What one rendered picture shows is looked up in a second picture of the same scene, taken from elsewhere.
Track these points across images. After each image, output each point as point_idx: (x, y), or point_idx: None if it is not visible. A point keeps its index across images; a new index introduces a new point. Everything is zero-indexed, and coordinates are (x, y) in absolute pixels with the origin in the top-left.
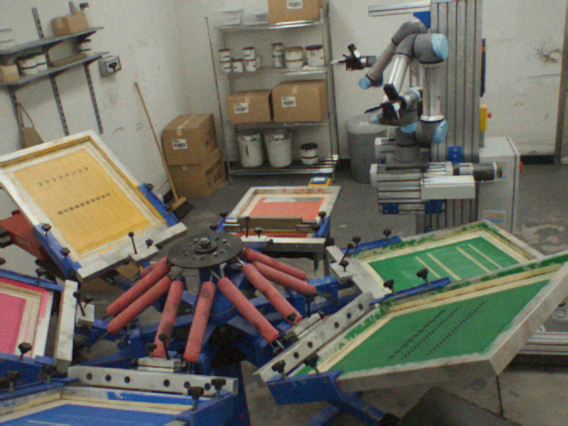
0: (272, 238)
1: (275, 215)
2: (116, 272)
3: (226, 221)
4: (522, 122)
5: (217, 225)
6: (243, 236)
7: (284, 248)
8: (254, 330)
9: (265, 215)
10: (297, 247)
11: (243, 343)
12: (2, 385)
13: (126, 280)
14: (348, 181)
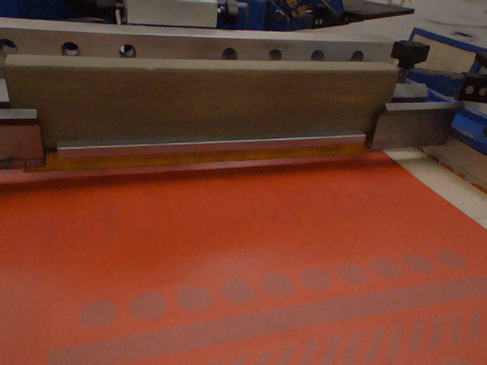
0: (118, 30)
1: (381, 345)
2: (475, 76)
3: (486, 129)
4: None
5: (401, 50)
6: (211, 0)
7: (65, 48)
8: None
9: (464, 328)
10: (11, 51)
11: (77, 18)
12: (313, 12)
13: (422, 69)
14: None
